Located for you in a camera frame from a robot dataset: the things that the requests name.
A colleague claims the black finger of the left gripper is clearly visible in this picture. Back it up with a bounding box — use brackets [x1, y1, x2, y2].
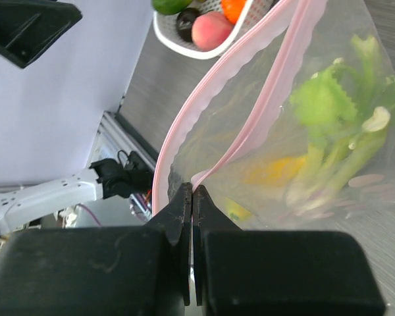
[0, 1, 82, 68]

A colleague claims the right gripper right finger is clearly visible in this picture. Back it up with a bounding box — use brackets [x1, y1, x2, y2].
[192, 186, 386, 315]

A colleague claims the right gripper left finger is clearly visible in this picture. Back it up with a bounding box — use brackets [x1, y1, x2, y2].
[0, 184, 191, 315]

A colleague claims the green yellow mango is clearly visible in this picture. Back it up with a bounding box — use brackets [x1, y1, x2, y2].
[151, 0, 192, 16]

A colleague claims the clear pink zip top bag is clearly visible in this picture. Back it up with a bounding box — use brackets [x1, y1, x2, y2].
[152, 1, 395, 228]

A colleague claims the green white celery stalk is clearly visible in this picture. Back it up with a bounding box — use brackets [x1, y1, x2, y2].
[285, 35, 395, 213]

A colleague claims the small yellow banana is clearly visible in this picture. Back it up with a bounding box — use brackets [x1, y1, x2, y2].
[224, 197, 253, 222]

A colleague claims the orange tangerine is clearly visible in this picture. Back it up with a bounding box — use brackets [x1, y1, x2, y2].
[244, 155, 307, 187]

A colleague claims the dark mangosteen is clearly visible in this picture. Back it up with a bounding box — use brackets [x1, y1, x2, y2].
[176, 7, 201, 43]

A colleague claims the white plastic fruit basket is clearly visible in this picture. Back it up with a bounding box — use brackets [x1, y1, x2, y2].
[152, 0, 280, 61]

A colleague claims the pink peach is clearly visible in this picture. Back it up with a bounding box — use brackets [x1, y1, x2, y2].
[192, 11, 234, 51]

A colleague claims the orange pumpkin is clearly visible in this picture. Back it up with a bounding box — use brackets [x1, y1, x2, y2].
[221, 0, 247, 24]

